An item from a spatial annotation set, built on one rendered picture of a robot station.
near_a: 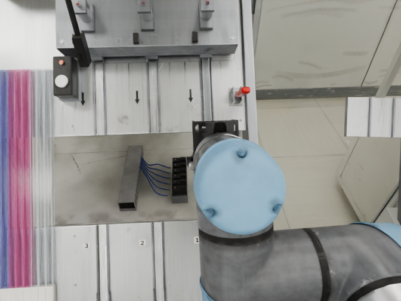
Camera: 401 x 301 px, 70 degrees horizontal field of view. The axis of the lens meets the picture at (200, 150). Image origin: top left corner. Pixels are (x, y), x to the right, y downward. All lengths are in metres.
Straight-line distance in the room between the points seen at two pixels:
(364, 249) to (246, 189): 0.14
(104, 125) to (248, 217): 0.44
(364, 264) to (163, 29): 0.48
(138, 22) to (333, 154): 1.81
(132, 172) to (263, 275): 0.74
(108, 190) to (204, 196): 0.78
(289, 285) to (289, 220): 1.41
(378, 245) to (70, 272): 0.54
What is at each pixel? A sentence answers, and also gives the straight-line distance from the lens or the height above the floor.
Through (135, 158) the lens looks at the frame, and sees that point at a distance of 1.02.
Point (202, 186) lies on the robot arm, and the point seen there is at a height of 1.17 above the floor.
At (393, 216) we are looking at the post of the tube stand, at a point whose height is 0.84.
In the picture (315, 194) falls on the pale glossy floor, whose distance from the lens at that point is 1.88.
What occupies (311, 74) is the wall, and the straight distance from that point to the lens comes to 2.65.
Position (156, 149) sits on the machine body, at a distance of 1.11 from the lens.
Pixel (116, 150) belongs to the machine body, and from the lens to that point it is 1.14.
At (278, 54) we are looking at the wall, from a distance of 2.47.
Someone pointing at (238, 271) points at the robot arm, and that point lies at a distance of 0.28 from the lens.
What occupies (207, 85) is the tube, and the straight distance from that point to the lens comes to 0.60.
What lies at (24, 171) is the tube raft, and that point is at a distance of 0.66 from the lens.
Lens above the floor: 1.35
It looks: 42 degrees down
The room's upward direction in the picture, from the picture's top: straight up
